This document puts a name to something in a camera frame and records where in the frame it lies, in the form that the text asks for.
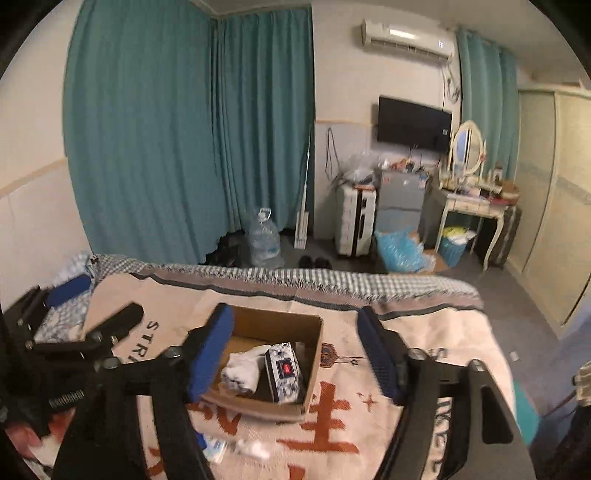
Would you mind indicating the checked bedsheet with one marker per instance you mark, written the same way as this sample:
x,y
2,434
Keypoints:
x,y
323,279

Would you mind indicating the cream wardrobe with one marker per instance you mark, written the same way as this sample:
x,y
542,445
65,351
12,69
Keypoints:
x,y
554,194

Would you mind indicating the teal corner curtain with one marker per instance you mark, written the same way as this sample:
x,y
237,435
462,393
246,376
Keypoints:
x,y
263,115

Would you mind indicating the small clear packet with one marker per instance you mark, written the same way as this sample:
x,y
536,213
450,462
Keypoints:
x,y
216,450

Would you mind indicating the white air conditioner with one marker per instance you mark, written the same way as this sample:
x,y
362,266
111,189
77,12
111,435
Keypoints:
x,y
406,41

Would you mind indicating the white crumpled tissue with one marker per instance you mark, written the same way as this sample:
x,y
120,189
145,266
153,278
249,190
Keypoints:
x,y
253,448

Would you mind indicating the black bag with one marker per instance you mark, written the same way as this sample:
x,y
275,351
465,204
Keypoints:
x,y
228,249

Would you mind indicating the white dressing table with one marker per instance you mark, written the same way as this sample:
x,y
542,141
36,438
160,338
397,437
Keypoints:
x,y
466,205

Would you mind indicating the dark suitcase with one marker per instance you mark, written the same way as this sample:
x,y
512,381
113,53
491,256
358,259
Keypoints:
x,y
505,235

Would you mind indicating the grey mini fridge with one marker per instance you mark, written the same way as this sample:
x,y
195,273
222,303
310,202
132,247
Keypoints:
x,y
400,198

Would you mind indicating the clear plastic bag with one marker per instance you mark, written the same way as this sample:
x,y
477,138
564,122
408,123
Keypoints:
x,y
360,166

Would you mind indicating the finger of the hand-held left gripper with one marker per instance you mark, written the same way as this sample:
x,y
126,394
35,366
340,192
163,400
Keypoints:
x,y
69,288
122,318

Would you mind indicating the blue laundry basket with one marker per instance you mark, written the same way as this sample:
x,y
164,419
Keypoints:
x,y
455,251

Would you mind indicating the black slipper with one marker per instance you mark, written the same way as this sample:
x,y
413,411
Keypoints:
x,y
306,262
323,263

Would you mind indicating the narrow teal curtain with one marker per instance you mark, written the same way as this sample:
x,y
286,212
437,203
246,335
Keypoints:
x,y
485,92

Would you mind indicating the white suitcase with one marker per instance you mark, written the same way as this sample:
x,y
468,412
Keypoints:
x,y
353,219

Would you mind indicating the black wall television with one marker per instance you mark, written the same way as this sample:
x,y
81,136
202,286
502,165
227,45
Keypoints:
x,y
413,122

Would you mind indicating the wide teal curtain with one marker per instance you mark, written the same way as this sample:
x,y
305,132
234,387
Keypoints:
x,y
138,138

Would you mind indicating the large clear water bottle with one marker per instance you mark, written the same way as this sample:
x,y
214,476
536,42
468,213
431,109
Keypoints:
x,y
264,240

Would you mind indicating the blue plastic bag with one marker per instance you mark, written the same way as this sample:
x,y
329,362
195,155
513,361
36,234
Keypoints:
x,y
399,254

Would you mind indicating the oval vanity mirror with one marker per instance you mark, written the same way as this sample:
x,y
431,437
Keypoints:
x,y
467,145

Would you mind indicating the brown cardboard box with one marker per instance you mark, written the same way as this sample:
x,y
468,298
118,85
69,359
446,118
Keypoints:
x,y
272,325

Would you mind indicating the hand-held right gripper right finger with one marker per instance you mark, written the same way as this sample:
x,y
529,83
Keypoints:
x,y
378,355

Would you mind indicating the white flat mop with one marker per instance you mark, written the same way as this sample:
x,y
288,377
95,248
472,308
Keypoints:
x,y
302,221

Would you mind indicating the light blue patterned quilt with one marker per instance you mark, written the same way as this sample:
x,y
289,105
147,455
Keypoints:
x,y
64,318

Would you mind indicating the patterned tissue packet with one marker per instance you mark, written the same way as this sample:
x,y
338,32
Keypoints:
x,y
284,371

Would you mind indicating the beige printed blanket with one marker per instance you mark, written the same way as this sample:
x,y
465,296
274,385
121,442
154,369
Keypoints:
x,y
341,332

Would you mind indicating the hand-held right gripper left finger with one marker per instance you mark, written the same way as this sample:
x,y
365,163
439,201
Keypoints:
x,y
210,355

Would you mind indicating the dark hanging cloth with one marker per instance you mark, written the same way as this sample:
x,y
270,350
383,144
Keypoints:
x,y
575,438

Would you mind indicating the white rolled cloth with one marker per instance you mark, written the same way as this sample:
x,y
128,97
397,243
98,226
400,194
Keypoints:
x,y
242,369

